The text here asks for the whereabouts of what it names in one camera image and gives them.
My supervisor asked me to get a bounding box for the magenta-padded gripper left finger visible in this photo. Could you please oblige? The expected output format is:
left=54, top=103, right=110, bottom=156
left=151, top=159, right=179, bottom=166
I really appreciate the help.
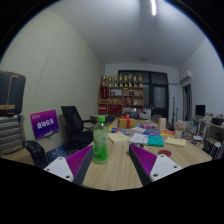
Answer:
left=43, top=144, right=95, bottom=187

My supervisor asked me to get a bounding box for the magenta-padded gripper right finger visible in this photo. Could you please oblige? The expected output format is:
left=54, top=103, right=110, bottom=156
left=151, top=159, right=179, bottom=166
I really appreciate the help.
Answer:
left=128, top=143, right=184, bottom=186

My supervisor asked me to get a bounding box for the green drink bottle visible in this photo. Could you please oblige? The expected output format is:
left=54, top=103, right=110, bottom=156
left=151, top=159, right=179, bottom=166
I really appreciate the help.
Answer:
left=92, top=115, right=110, bottom=165

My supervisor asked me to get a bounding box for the flat round red coaster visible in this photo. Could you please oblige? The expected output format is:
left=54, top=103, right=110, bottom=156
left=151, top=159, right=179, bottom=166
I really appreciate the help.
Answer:
left=157, top=149, right=172, bottom=158

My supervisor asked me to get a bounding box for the teal book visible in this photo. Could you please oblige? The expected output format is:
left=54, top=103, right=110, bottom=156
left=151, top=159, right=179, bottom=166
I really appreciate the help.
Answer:
left=147, top=134, right=165, bottom=148

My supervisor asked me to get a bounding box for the white printed booklet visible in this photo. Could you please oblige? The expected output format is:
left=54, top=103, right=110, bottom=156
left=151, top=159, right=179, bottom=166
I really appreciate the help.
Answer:
left=128, top=132, right=149, bottom=145

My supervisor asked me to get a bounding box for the small yellow notebook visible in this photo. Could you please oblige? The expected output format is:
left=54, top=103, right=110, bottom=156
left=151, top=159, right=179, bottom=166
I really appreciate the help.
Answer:
left=108, top=131, right=130, bottom=145

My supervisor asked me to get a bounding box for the large yellow notebook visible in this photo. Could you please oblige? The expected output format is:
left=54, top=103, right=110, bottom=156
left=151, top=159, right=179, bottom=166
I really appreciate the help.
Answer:
left=164, top=136, right=187, bottom=148

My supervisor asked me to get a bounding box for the red and yellow booklet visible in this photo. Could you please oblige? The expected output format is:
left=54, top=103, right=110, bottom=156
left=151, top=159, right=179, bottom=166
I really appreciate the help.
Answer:
left=159, top=129, right=176, bottom=137

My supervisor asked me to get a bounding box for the black office chair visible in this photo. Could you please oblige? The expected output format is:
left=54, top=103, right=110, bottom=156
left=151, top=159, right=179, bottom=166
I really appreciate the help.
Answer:
left=60, top=105, right=96, bottom=151

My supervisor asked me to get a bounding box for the small orange carton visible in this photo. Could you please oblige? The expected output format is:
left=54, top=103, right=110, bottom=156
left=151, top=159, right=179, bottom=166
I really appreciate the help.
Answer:
left=158, top=117, right=167, bottom=131

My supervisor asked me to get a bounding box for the blue colourful magazine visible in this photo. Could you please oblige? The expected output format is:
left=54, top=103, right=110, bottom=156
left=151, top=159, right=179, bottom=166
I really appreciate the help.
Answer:
left=110, top=126, right=134, bottom=136

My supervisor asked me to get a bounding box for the black mesh chair back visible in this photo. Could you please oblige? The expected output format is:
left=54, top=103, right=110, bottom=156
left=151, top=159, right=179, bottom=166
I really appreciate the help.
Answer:
left=23, top=139, right=49, bottom=169

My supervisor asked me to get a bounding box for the yellow gift box red ribbon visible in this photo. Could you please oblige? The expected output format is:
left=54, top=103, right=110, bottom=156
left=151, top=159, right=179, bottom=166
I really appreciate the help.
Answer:
left=117, top=114, right=138, bottom=130

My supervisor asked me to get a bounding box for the potted pink flower plant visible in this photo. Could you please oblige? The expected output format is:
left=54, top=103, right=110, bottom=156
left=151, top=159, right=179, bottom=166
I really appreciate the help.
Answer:
left=174, top=120, right=186, bottom=140

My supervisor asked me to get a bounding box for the purple sign board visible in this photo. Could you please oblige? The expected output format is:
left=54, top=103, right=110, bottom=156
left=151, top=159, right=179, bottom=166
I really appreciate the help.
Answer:
left=29, top=109, right=60, bottom=141

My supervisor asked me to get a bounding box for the wooden shelf unit with trophies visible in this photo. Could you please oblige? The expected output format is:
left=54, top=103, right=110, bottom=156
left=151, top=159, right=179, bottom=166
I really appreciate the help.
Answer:
left=97, top=73, right=145, bottom=116

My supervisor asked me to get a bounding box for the dark glass door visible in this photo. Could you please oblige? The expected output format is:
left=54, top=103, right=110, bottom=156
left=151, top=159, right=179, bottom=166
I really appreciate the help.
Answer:
left=118, top=69, right=169, bottom=119

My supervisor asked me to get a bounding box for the grey ribbed suitcase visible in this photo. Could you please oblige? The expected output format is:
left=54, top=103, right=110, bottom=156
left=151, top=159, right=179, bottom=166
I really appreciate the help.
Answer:
left=0, top=114, right=25, bottom=155

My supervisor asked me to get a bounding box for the white round stool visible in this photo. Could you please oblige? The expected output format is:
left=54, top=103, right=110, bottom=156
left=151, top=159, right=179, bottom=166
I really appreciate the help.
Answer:
left=210, top=141, right=224, bottom=160

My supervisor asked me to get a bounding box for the black computer monitor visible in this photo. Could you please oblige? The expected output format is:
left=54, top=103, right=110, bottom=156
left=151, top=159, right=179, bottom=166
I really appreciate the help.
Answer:
left=195, top=104, right=206, bottom=117

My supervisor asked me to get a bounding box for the wooden side desk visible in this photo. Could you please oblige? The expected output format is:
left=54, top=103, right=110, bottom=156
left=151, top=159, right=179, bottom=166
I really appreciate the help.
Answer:
left=196, top=114, right=224, bottom=148

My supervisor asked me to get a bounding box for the black box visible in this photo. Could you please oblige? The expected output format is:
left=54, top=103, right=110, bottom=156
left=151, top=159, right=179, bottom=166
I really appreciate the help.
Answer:
left=211, top=117, right=224, bottom=127

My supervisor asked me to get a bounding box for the white air conditioner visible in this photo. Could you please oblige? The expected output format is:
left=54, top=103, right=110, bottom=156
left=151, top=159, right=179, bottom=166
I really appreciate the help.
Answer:
left=179, top=70, right=194, bottom=83

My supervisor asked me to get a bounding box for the dark suitcase with tan trim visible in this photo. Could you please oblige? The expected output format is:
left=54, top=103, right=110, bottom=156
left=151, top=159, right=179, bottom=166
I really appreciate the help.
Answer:
left=0, top=70, right=27, bottom=117

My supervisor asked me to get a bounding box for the ceiling tube light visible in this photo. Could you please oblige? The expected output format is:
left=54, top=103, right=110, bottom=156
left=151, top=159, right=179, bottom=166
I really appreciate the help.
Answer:
left=149, top=0, right=158, bottom=17

